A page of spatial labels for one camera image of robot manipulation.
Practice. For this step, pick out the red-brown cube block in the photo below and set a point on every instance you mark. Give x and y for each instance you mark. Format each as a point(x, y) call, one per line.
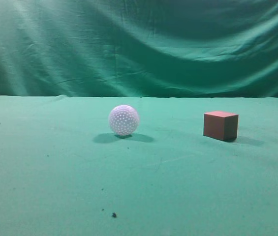
point(220, 125)

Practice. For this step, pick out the white dimpled golf ball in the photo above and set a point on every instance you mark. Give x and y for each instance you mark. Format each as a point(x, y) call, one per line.
point(123, 120)

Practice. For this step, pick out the green backdrop cloth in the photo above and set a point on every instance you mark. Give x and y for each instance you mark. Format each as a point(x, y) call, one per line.
point(139, 48)

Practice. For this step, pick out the green table cloth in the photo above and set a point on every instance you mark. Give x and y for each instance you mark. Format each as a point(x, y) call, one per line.
point(64, 172)

